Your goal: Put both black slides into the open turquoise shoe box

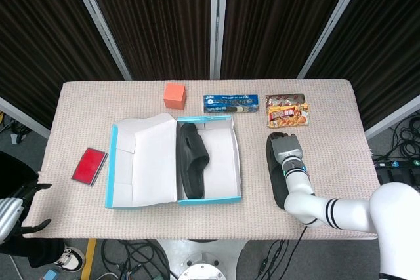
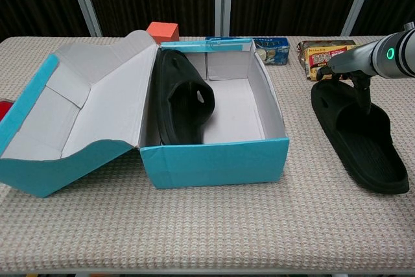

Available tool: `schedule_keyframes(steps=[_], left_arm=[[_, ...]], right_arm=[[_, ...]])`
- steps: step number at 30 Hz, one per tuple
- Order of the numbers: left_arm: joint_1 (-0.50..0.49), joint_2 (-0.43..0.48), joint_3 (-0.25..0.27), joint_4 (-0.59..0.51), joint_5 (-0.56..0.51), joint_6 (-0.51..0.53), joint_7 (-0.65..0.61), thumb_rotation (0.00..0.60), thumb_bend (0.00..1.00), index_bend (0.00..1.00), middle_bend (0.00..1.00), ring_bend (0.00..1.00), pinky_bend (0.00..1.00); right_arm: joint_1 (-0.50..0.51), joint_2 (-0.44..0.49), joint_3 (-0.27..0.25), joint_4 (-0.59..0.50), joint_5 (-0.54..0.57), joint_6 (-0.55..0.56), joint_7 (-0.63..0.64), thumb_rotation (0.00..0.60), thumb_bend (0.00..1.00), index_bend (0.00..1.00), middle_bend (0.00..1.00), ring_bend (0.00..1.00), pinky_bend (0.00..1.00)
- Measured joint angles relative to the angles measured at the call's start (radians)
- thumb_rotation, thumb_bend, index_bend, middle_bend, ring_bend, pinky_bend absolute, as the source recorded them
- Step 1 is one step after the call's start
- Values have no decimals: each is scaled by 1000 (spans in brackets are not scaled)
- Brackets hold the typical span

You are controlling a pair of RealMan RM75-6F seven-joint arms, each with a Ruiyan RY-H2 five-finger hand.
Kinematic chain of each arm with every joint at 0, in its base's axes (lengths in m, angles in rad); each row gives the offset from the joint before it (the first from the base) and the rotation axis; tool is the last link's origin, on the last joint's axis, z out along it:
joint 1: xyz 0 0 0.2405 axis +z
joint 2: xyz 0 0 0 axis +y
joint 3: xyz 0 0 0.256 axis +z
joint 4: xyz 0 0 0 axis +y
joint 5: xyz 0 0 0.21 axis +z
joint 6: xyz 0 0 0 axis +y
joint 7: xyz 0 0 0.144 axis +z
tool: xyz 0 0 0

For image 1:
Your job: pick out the yellow curry box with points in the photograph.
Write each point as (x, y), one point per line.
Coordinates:
(288, 116)

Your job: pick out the blue snack packet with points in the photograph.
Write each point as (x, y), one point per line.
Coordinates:
(229, 103)

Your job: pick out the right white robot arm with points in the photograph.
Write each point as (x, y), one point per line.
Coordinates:
(344, 211)

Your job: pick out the person black trousers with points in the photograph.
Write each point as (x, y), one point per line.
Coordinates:
(39, 253)

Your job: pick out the light blue shoe box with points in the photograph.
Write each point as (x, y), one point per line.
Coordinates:
(147, 168)

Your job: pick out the white black sneaker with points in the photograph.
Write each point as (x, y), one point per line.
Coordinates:
(70, 258)

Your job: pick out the aluminium partition base rail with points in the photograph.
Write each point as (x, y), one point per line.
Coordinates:
(26, 119)
(393, 117)

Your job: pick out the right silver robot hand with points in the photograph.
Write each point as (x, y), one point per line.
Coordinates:
(287, 147)

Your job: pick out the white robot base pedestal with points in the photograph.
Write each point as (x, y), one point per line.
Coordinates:
(203, 247)

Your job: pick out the red flat case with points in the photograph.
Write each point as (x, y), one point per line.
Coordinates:
(87, 167)

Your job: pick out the brown foil packet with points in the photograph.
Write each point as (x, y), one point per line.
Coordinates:
(285, 99)

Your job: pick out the beige woven tablecloth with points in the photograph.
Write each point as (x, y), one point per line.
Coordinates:
(98, 224)

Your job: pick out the black slipper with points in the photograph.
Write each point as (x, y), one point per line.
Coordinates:
(275, 181)
(193, 162)

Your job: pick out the orange cube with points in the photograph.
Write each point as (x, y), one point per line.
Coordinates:
(174, 94)

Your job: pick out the aluminium partition post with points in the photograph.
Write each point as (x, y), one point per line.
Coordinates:
(334, 21)
(98, 21)
(218, 31)

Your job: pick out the dark brown curtain panel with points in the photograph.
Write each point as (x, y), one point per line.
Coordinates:
(157, 14)
(39, 31)
(387, 31)
(279, 14)

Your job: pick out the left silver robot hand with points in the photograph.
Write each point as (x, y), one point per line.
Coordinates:
(10, 216)

